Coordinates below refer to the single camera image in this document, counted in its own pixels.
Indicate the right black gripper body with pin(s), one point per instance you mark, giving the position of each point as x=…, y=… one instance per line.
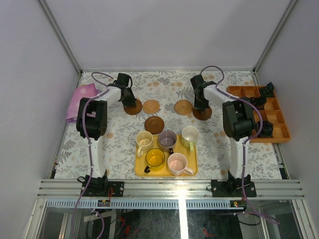
x=199, y=103

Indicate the yellow plastic tray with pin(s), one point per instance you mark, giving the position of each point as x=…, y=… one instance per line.
x=140, y=162

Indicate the aluminium front rail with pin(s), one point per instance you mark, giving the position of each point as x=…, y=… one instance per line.
x=173, y=189

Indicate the orange compartment organizer box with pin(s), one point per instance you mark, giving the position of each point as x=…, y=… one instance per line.
x=271, y=111

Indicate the purple mug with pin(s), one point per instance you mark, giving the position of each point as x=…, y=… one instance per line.
x=167, y=139

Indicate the dark fabric flower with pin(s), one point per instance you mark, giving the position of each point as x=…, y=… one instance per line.
x=267, y=130
x=258, y=102
x=267, y=91

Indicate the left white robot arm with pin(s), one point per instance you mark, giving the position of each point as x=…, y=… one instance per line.
x=92, y=119

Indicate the woven rattan coaster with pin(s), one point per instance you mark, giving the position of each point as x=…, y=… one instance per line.
x=151, y=106
x=183, y=107

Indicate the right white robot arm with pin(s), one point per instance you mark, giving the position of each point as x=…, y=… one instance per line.
x=237, y=117

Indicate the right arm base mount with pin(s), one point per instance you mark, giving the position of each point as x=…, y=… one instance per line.
x=232, y=187

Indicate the yellow glass mug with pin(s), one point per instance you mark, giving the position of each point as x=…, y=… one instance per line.
x=155, y=159

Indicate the light green mug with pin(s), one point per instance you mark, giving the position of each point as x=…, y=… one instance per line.
x=189, y=137

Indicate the cream yellow mug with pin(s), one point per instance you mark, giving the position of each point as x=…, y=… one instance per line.
x=144, y=140

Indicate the pink folded cloth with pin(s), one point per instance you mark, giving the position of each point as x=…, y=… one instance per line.
x=83, y=91

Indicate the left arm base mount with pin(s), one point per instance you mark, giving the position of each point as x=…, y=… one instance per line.
x=102, y=187

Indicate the dark brown wooden coaster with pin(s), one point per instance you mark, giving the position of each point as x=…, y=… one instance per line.
x=134, y=110

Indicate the pink mug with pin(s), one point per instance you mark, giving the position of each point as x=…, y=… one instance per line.
x=177, y=165

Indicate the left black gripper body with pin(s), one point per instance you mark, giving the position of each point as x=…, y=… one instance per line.
x=128, y=100

